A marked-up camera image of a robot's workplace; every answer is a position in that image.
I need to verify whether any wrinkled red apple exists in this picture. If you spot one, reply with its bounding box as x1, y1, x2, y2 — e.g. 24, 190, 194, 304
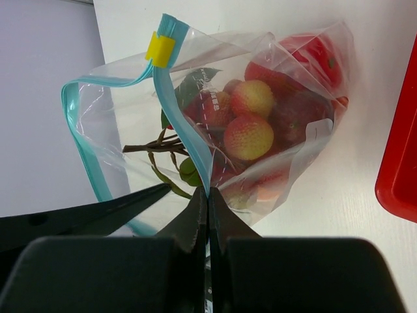
269, 91, 334, 149

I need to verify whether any strawberry pile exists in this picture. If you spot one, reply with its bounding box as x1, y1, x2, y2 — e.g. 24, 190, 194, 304
122, 67, 313, 209

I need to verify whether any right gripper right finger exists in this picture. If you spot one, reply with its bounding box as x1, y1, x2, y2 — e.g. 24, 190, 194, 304
208, 187, 261, 254

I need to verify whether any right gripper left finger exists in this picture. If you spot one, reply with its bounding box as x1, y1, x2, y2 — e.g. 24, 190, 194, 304
156, 187, 207, 254

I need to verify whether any clear zip top bag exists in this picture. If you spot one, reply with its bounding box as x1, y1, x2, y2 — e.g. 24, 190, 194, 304
61, 14, 355, 235

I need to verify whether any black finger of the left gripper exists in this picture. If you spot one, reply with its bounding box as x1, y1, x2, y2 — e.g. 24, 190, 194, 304
1, 183, 171, 252

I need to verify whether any red plastic bin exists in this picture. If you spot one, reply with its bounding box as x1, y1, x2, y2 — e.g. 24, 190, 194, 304
375, 46, 416, 222

